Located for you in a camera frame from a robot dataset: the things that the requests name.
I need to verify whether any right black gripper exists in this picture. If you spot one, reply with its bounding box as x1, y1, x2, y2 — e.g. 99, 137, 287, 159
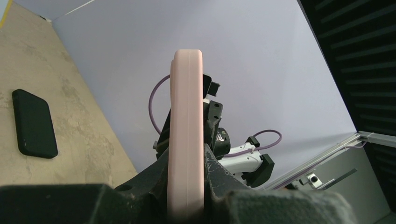
153, 100, 224, 160

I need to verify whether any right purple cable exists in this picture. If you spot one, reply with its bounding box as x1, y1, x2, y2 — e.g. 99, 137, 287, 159
148, 74, 283, 158

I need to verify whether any dark slatted wall panel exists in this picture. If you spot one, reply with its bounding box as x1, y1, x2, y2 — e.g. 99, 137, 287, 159
299, 0, 396, 211

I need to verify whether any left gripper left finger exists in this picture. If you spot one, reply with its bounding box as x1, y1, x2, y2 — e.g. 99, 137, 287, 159
0, 152, 169, 224

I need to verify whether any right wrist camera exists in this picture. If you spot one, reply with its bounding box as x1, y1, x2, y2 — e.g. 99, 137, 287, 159
203, 74, 220, 104

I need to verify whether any black phone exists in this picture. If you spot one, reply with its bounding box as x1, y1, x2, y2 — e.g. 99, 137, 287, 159
12, 89, 58, 159

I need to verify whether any aluminium frame rail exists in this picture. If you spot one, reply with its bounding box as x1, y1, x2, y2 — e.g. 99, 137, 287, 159
264, 131, 396, 189

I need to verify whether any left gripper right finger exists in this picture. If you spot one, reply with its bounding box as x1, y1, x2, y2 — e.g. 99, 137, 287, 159
202, 145, 358, 224

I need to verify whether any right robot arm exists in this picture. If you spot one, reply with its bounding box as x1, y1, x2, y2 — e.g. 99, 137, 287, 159
203, 99, 282, 188

